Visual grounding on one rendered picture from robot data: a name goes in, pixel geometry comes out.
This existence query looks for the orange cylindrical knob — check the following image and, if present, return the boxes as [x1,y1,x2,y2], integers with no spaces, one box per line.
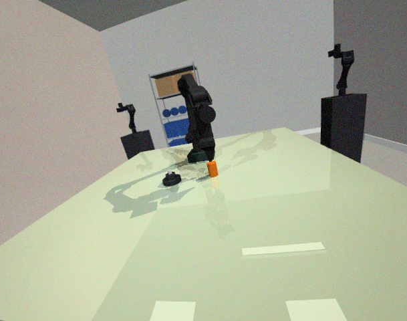
[207,161,218,177]

